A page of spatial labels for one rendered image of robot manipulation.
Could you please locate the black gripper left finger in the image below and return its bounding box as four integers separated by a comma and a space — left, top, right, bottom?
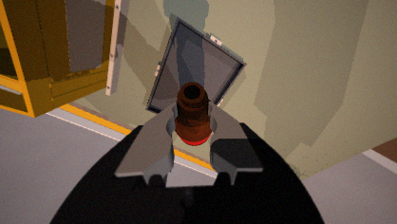
49, 102, 180, 224

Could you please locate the brown bottle with red label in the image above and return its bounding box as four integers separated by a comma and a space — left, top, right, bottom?
175, 82, 213, 146

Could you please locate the orange divided crate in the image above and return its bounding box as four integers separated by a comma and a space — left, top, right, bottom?
0, 0, 115, 118

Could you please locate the grey rectangular tray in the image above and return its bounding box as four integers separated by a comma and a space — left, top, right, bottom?
145, 17, 246, 114

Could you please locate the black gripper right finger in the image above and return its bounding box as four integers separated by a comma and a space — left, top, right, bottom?
206, 101, 325, 224

